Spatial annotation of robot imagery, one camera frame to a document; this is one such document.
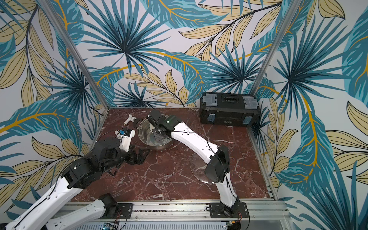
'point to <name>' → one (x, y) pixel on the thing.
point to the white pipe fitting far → (130, 118)
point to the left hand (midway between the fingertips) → (141, 151)
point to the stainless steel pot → (147, 137)
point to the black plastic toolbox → (229, 109)
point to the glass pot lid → (198, 167)
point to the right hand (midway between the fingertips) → (161, 132)
